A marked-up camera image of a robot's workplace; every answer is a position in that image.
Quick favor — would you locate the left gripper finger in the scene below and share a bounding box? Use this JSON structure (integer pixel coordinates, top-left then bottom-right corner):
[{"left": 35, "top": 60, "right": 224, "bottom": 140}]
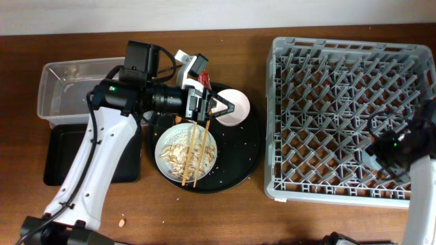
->
[
  {"left": 208, "top": 89, "right": 234, "bottom": 110},
  {"left": 207, "top": 108, "right": 234, "bottom": 120}
]

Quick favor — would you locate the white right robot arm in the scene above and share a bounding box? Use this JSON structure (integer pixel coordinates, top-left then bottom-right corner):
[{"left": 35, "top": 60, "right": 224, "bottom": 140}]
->
[{"left": 362, "top": 99, "right": 435, "bottom": 244}]

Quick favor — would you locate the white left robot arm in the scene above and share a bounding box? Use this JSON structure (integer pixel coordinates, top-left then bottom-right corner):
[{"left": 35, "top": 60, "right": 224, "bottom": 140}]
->
[{"left": 17, "top": 78, "right": 234, "bottom": 244}]

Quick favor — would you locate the grey dishwasher rack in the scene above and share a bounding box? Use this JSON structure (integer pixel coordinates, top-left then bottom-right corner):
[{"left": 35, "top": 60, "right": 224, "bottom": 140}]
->
[{"left": 264, "top": 37, "right": 435, "bottom": 209}]

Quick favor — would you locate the red snack wrapper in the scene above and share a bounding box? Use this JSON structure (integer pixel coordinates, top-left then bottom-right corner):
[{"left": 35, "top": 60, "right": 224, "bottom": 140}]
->
[{"left": 198, "top": 71, "right": 212, "bottom": 90}]

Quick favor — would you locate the orange carrot stick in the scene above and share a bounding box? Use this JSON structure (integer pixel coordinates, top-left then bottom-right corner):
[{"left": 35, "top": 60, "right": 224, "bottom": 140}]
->
[{"left": 175, "top": 116, "right": 182, "bottom": 124}]

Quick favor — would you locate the round black serving tray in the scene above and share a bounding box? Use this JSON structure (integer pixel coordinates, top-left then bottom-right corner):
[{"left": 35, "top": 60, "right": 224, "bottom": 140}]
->
[{"left": 166, "top": 103, "right": 265, "bottom": 194}]

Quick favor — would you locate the grey plate with rice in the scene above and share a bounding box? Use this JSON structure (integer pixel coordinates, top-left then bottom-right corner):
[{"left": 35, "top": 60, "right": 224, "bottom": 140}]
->
[{"left": 155, "top": 123, "right": 218, "bottom": 183}]

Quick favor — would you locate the clear plastic bin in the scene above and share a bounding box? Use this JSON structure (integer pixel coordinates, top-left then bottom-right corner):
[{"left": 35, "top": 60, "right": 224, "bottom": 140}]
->
[{"left": 37, "top": 57, "right": 124, "bottom": 128}]

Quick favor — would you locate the black rectangular tray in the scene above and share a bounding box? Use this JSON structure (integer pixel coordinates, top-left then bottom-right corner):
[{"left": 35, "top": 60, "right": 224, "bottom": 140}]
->
[{"left": 43, "top": 124, "right": 142, "bottom": 186}]

